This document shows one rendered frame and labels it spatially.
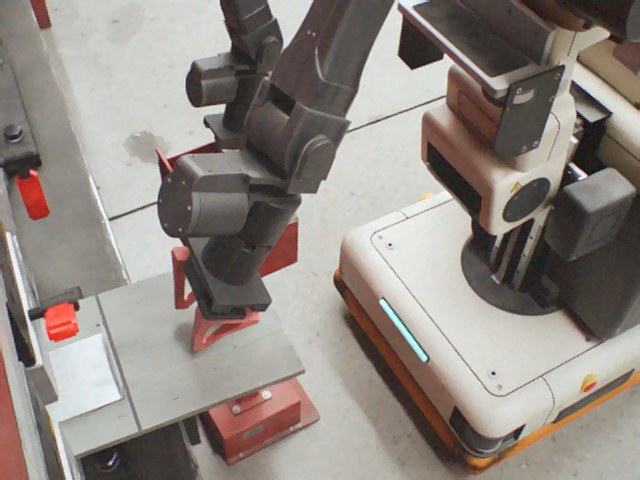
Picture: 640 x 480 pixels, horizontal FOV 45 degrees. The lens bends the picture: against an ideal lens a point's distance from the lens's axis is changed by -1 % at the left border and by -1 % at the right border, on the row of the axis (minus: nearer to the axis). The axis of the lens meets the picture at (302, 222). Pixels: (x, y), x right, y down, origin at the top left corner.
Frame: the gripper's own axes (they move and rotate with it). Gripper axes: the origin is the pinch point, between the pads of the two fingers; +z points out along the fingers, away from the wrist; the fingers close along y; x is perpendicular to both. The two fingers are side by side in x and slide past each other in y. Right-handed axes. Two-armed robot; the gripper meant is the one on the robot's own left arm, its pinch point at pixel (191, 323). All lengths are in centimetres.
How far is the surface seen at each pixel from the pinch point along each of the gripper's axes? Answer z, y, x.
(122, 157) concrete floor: 85, -135, 63
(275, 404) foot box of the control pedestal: 69, -31, 64
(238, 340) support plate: 0.4, 2.2, 5.1
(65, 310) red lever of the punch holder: -12.3, 8.3, -19.4
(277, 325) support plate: -1.8, 2.1, 9.1
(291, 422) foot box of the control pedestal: 75, -29, 71
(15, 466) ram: -22.1, 25.9, -29.0
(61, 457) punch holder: -6.5, 17.2, -20.1
